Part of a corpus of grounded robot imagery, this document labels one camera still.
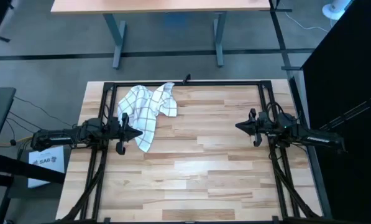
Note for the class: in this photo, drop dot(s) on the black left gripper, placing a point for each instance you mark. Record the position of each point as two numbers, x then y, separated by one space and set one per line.
123 133

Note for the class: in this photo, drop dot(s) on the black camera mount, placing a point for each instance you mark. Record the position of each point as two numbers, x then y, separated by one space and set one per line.
187 78

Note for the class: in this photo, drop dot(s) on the wooden desk with grey legs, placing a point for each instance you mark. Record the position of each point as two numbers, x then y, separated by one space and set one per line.
157 5

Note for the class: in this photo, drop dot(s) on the white paper sign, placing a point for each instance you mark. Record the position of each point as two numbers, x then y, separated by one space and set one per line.
45 158

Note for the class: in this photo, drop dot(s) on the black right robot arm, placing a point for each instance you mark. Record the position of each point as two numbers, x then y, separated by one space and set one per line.
315 138

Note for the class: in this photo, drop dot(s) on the black rig strut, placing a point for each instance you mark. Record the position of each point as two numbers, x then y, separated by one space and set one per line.
353 113

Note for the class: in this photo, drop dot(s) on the black rig beam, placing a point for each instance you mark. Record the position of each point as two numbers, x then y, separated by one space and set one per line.
17 168

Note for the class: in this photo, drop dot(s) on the black aluminium table frame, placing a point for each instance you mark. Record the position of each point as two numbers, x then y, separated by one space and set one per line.
204 83

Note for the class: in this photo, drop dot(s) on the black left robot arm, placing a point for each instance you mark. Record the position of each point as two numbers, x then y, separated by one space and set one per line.
57 138

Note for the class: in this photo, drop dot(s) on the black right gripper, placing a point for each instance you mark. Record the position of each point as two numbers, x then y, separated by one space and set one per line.
263 127

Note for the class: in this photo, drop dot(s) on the white checked towel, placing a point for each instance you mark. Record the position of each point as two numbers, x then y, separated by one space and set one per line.
141 105

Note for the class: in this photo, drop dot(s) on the white fan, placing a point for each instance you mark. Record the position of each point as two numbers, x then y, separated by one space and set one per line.
334 11

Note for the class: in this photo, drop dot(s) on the black partition foot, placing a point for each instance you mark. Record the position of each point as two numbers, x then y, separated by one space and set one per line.
291 68
275 10

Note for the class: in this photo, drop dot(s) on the large black partition wall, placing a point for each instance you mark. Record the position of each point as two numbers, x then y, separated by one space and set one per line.
343 62

